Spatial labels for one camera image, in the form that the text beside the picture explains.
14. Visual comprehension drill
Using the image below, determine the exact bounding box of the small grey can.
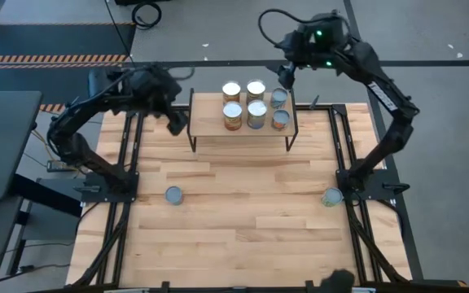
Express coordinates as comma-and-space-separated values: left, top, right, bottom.
270, 87, 289, 110

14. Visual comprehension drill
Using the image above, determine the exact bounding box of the tall grey-purple can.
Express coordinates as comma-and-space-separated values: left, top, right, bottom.
246, 99, 269, 130

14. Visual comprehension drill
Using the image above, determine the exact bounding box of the dark grey desk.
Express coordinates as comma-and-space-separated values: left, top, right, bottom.
0, 90, 42, 200

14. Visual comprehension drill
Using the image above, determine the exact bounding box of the yellow cable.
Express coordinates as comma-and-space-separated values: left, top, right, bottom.
30, 129, 57, 162

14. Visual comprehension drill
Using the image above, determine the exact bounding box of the black floor mat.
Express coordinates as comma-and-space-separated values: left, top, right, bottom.
0, 23, 137, 106

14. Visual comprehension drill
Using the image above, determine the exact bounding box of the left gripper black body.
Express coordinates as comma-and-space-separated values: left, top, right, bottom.
124, 63, 182, 115

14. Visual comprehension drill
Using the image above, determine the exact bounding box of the wooden shelf with black legs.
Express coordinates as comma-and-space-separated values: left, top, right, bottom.
186, 87, 300, 154

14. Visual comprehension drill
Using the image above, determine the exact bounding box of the small green dotted can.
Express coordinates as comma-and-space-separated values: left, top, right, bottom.
164, 186, 184, 207

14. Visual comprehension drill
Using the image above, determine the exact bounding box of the small orange and green can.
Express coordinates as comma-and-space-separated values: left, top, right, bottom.
271, 108, 291, 132

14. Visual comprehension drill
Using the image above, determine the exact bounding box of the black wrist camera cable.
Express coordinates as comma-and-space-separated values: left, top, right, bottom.
257, 8, 303, 48

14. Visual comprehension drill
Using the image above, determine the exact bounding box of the black aluminium table frame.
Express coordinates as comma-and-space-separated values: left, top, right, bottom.
65, 103, 423, 293

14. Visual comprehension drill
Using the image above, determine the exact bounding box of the long orange-black hazard tape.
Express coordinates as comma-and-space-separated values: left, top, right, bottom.
0, 54, 130, 69

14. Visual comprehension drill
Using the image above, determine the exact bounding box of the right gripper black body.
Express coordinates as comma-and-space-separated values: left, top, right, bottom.
283, 12, 352, 69

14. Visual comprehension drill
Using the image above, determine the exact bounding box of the tall can with pale label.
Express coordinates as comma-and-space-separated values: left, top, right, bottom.
246, 79, 267, 105

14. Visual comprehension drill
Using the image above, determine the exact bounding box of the long thin black cable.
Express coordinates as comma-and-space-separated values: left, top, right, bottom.
103, 0, 140, 70

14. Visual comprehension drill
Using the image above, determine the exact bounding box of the small black electronics box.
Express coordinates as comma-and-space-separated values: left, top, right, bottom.
46, 160, 77, 172

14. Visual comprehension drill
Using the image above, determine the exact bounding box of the tall orange corn can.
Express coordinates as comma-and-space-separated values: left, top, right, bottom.
222, 100, 244, 132

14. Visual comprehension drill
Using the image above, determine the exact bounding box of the tall brown-orange can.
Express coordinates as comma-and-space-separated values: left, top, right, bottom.
221, 81, 243, 105

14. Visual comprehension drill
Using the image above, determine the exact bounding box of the small pale green can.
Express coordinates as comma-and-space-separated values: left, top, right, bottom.
321, 187, 344, 208

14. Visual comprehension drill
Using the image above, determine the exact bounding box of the short orange-black hazard tape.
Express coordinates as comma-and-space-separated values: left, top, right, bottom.
38, 103, 67, 113

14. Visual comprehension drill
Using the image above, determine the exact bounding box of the coiled black cable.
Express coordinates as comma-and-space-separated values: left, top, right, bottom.
130, 1, 164, 31

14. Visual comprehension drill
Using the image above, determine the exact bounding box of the person's head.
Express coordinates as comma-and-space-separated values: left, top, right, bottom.
319, 268, 357, 293

